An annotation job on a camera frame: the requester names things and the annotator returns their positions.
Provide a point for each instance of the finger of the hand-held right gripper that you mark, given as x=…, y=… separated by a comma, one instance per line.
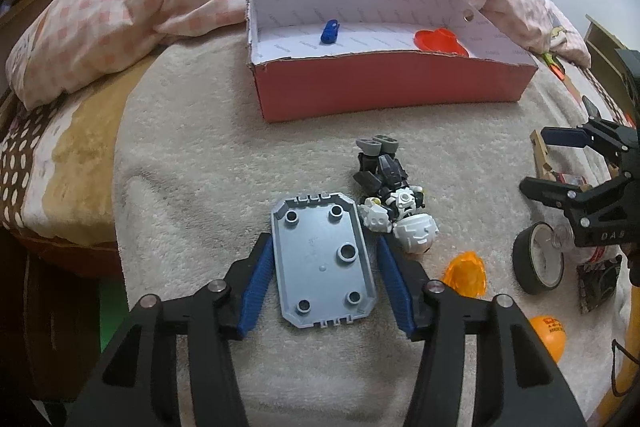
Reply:
x=565, y=137
x=545, y=192

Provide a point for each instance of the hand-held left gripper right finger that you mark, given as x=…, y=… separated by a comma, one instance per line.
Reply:
x=397, y=292

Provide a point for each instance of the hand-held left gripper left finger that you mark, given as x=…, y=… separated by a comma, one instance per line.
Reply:
x=255, y=292

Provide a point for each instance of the wooden block piece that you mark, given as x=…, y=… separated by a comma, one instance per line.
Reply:
x=540, y=157

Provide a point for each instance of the small clear plastic bottle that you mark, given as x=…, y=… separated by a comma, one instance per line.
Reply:
x=560, y=237

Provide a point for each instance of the orange translucent toy piece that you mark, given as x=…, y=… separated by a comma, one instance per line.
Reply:
x=465, y=277

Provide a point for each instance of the grey toy base plate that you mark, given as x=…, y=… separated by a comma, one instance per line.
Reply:
x=320, y=267

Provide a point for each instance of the orange ball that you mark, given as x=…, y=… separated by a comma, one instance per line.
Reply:
x=547, y=337

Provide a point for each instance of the red cardboard box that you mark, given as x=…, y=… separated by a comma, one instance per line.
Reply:
x=380, y=87

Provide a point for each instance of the dark patterned packet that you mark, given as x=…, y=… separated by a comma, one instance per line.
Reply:
x=600, y=284

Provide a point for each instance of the black tape roll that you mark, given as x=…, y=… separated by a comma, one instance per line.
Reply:
x=520, y=257

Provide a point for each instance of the orange green toy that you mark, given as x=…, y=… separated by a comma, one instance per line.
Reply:
x=552, y=66

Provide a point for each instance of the olive wooden shelf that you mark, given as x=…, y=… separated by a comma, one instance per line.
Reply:
x=605, y=52

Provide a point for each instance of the black white toy robot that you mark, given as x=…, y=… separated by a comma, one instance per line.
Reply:
x=395, y=197

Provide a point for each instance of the green plastic object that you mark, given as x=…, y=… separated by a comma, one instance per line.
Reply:
x=111, y=317

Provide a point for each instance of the red plastic dish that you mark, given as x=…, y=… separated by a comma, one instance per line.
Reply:
x=440, y=41

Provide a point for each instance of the blue plastic clip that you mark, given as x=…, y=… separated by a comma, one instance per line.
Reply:
x=330, y=32

